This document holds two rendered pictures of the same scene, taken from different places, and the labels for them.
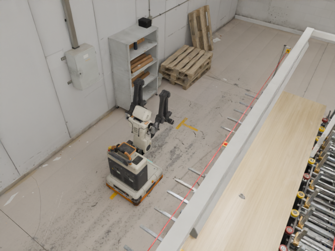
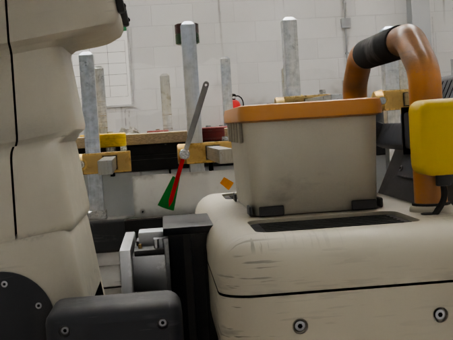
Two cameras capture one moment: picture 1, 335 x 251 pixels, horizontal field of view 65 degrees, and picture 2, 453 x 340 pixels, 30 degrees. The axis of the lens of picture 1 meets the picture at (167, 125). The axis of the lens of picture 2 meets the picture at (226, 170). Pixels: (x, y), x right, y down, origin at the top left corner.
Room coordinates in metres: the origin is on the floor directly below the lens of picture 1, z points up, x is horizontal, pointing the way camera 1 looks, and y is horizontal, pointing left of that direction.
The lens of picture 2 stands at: (2.96, 1.25, 0.91)
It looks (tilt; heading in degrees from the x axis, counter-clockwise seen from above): 3 degrees down; 233
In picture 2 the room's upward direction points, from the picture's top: 4 degrees counter-clockwise
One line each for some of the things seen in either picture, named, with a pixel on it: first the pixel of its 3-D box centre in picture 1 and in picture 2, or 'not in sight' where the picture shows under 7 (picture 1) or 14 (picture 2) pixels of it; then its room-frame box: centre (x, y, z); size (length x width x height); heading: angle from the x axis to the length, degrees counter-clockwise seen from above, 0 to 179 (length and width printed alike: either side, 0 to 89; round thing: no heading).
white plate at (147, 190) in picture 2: not in sight; (187, 193); (1.80, -0.45, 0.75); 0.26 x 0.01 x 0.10; 148
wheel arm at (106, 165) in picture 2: (203, 176); (108, 164); (1.99, -0.48, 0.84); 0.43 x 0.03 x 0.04; 58
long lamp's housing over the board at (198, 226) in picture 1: (266, 101); not in sight; (1.59, -0.74, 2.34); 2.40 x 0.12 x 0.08; 148
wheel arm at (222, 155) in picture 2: (190, 188); (217, 154); (1.79, -0.32, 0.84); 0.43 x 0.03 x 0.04; 58
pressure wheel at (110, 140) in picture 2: not in sight; (111, 154); (1.88, -0.65, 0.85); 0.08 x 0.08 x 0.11
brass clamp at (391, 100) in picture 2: not in sight; (400, 99); (1.31, -0.18, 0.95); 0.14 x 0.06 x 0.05; 148
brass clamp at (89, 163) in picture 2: not in sight; (103, 162); (1.95, -0.57, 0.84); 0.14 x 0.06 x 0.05; 148
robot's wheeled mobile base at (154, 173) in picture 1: (134, 177); not in sight; (2.40, 0.46, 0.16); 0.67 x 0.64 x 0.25; 147
